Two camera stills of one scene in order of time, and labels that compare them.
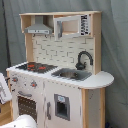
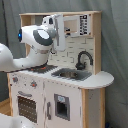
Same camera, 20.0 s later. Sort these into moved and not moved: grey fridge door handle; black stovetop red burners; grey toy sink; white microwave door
Moved: white microwave door
Not moved: grey fridge door handle; black stovetop red burners; grey toy sink
